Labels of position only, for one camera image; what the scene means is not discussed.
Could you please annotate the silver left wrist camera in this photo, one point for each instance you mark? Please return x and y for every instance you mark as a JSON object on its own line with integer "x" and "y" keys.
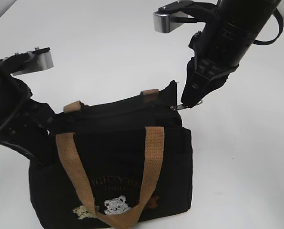
{"x": 28, "y": 62}

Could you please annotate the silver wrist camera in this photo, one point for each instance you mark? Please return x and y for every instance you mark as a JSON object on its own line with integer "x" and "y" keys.
{"x": 28, "y": 62}
{"x": 171, "y": 16}

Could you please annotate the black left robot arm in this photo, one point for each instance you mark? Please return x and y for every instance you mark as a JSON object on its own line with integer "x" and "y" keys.
{"x": 14, "y": 94}

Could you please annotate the black canvas tote bag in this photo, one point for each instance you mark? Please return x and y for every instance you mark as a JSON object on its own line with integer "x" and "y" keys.
{"x": 110, "y": 140}

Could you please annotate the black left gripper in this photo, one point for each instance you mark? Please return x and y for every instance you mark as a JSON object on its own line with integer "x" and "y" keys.
{"x": 28, "y": 133}

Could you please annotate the silver zipper pull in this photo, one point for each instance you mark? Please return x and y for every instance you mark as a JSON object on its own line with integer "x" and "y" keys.
{"x": 182, "y": 106}

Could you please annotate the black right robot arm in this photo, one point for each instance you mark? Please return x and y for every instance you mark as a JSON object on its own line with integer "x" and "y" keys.
{"x": 230, "y": 29}

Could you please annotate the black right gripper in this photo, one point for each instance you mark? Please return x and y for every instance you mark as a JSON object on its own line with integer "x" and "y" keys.
{"x": 203, "y": 75}

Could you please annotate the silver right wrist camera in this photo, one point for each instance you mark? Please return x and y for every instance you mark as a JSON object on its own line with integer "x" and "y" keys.
{"x": 171, "y": 16}

